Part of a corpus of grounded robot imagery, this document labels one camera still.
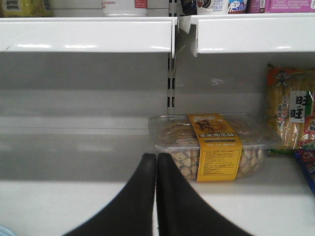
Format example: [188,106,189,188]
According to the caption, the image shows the clear box pumpkin cookies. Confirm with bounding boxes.
[149,113,281,182]

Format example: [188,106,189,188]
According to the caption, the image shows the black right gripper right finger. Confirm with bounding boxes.
[157,153,250,236]

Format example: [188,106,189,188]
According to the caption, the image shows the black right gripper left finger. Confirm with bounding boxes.
[65,153,157,236]

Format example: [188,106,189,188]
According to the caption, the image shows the white metal shelf unit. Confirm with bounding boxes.
[0,13,315,236]

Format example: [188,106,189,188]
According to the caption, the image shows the light blue plastic basket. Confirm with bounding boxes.
[0,225,16,236]

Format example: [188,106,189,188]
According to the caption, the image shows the Wangwang rice cracker bag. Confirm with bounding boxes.
[266,65,315,154]

